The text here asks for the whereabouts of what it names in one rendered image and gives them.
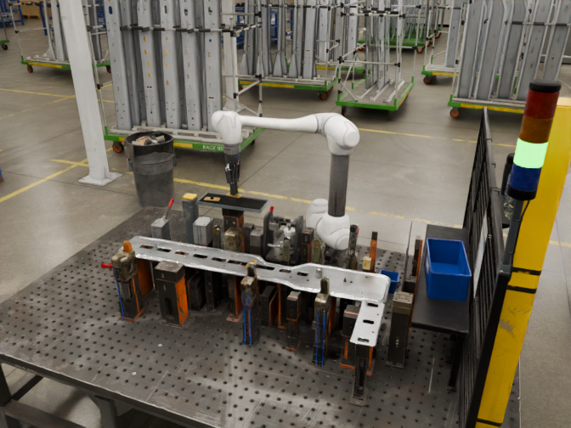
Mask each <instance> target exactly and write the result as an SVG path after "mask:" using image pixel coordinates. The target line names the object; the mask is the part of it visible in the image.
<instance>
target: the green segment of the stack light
mask: <svg viewBox="0 0 571 428"><path fill-rule="evenodd" d="M547 144H548V142H547V143H545V144H530V143H526V142H524V141H522V140H520V139H518V141H517V148H516V153H515V156H514V162H515V163H516V164H517V165H519V166H523V167H528V168H537V167H541V166H543V162H544V159H545V155H546V148H547Z"/></svg>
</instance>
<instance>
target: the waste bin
mask: <svg viewBox="0 0 571 428"><path fill-rule="evenodd" d="M173 142H174V139H173V136H172V135H170V134H168V133H165V132H158V131H142V132H135V133H132V134H130V135H128V136H126V137H125V138H124V143H125V145H124V146H125V147H126V148H127V152H126V157H127V167H128V171H129V172H133V178H134V182H135V188H136V192H137V196H138V201H139V204H140V205H141V206H142V207H146V206H147V205H150V206H158V207H166V206H168V204H169V202H170V200H171V199H174V200H175V196H174V181H173V167H174V166H176V165H177V162H176V155H175V153H174V148H173Z"/></svg>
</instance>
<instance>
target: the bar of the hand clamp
mask: <svg viewBox="0 0 571 428"><path fill-rule="evenodd" d="M358 226H359V225H358V224H354V223H351V224H350V229H349V240H348V258H349V253H350V250H353V259H354V258H355V253H356V245H357V236H358Z"/></svg>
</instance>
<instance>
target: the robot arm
mask: <svg viewBox="0 0 571 428"><path fill-rule="evenodd" d="M212 127H213V128H214V129H215V130H216V131H217V132H218V133H220V136H221V138H222V139H223V152H224V153H225V160H226V161H227V166H226V167H225V168H224V170H225V175H226V180H227V183H229V188H230V194H231V195H235V193H237V194H238V187H237V182H239V180H238V179H240V164H241V161H238V159H239V158H240V137H241V128H242V127H261V128H268V129H274V130H281V131H291V132H311V133H321V134H322V135H324V136H326V137H327V141H328V145H329V150H330V152H331V172H330V186H329V199H328V201H327V200H325V199H317V200H314V201H313V202H311V204H310V205H309V207H308V211H307V219H306V227H308V228H314V239H313V243H314V240H315V239H316V238H318V239H321V240H324V241H325V248H328V249H330V248H332V249H335V250H345V249H347V248H348V240H349V229H350V221H349V216H348V214H347V213H346V212H345V210H346V199H347V189H348V169H349V159H350V154H351V153H352V152H353V148H354V147H355V146H356V145H357V144H358V143H359V130H358V129H357V127H356V126H355V125H354V124H353V123H352V122H351V121H349V120H347V119H346V118H344V117H343V116H342V115H339V114H337V113H319V114H316V115H309V116H305V117H303V118H298V119H292V120H285V119H274V118H264V117H254V116H240V115H238V113H236V112H234V111H217V112H215V113H214V114H213V115H212Z"/></svg>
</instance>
